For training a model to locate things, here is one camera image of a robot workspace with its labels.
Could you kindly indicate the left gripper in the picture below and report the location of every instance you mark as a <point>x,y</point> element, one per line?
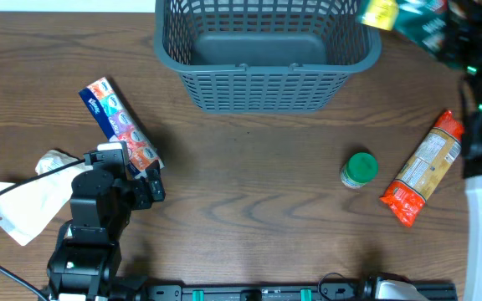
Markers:
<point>144,197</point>

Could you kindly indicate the colourful tissue pack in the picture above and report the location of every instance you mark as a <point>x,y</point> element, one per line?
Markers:
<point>117,124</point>

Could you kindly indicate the green lid jar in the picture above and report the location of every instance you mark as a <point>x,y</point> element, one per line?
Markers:
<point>360,169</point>

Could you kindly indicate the orange pasta packet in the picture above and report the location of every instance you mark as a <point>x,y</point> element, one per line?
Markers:
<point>423,171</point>

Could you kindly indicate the green Nescafe coffee bag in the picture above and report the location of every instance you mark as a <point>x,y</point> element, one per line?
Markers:
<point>436,26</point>

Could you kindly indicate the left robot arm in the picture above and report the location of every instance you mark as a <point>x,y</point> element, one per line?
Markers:
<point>87,255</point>

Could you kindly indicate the white paper pouch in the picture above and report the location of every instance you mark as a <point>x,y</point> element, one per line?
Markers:
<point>27,210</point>

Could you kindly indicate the grey plastic basket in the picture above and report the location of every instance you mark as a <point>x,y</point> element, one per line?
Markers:
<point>263,56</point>

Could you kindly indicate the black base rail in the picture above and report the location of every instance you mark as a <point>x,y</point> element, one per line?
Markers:
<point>382,286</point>

